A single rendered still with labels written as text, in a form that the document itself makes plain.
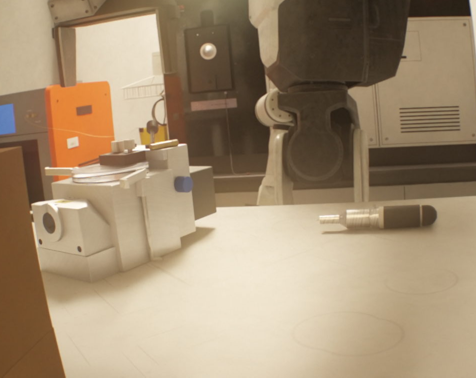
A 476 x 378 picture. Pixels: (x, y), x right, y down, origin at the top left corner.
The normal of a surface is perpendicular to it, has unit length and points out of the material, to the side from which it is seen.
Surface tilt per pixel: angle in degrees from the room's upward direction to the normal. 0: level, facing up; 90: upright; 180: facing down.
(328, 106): 81
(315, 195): 90
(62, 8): 120
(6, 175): 90
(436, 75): 90
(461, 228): 0
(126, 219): 90
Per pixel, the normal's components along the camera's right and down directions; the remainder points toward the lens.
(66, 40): 0.97, -0.05
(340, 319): -0.09, -0.98
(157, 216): 0.83, 0.01
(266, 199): 0.17, -0.01
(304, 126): -0.30, 0.01
